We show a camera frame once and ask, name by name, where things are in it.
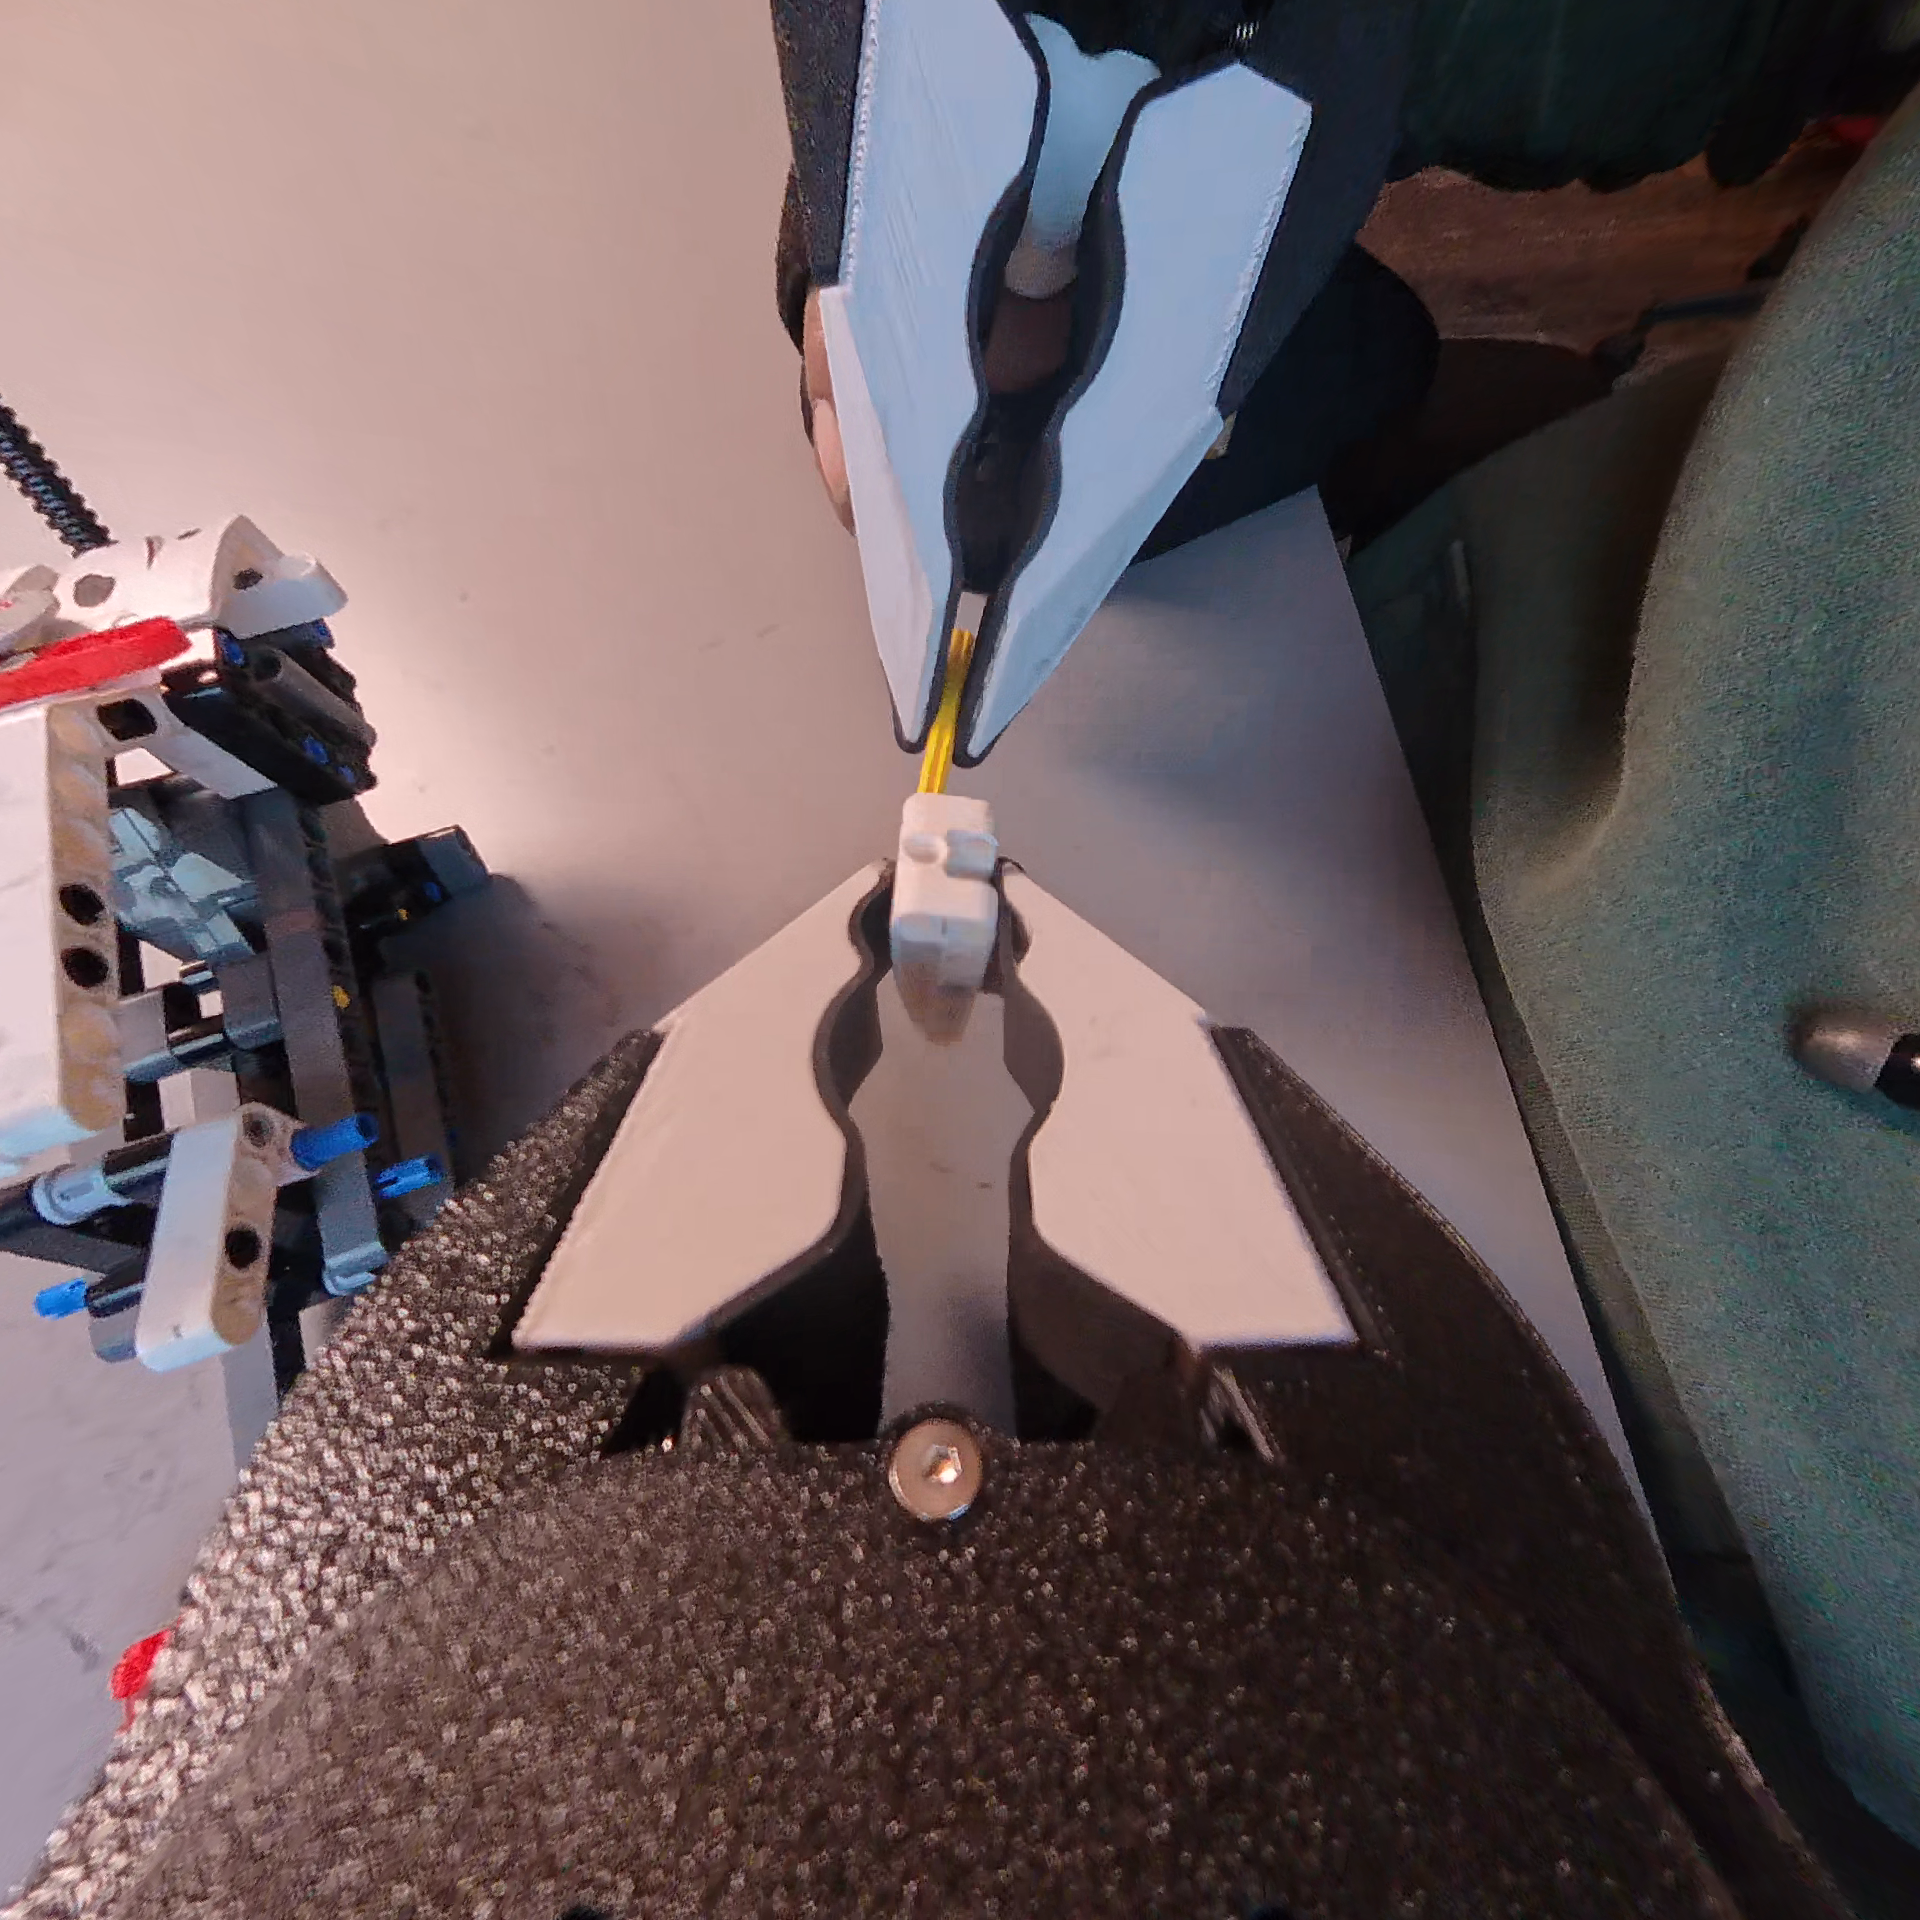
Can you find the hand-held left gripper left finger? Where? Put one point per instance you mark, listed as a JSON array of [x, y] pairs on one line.
[[693, 1171]]

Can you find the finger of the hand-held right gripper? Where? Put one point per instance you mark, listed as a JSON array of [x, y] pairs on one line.
[[1184, 303], [916, 303]]

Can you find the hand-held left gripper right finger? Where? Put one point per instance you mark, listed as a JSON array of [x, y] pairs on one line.
[[1184, 1171]]

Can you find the white toy building beam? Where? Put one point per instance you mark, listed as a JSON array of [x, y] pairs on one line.
[[941, 916]]

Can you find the yellow toy axle rod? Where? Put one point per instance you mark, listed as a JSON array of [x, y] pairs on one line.
[[948, 721]]

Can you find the person's right forearm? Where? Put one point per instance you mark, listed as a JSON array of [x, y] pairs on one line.
[[1574, 75]]

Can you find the grey desk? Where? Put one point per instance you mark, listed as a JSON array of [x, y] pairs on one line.
[[453, 303]]

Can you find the person's right hand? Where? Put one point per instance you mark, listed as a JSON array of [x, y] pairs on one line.
[[828, 405]]

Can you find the black chair armrest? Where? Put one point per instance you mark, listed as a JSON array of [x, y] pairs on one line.
[[1351, 391]]

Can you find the white and black toy truck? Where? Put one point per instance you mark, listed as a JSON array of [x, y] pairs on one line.
[[195, 903]]

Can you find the person's green hoodie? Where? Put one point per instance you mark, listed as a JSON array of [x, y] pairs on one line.
[[1724, 750]]

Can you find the red toy piece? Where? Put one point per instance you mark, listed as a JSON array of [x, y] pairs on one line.
[[142, 1663]]

